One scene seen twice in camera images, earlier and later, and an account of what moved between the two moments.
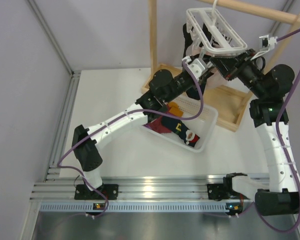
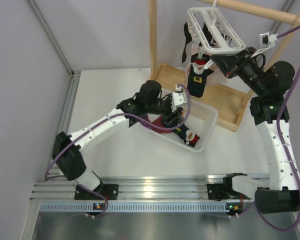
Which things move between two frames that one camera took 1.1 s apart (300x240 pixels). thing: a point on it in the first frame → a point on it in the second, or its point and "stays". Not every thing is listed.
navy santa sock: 178,127 stays
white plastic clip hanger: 209,31 stays
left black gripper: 202,78 → 169,119
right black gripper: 230,71 stays
